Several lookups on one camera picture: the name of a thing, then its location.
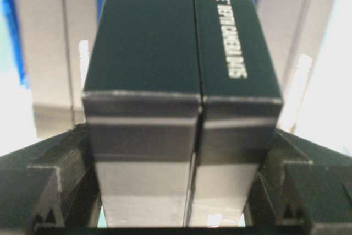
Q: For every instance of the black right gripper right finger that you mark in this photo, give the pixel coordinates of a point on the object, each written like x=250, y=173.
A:
x=302, y=184

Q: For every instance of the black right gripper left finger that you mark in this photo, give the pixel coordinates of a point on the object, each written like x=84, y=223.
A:
x=50, y=184

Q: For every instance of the black RealSense D415 box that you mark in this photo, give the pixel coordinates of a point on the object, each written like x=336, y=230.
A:
x=181, y=99

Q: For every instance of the clear plastic storage case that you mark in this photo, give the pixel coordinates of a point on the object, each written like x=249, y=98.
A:
x=58, y=38

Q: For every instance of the blue cloth liner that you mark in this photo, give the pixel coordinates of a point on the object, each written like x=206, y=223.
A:
x=9, y=9

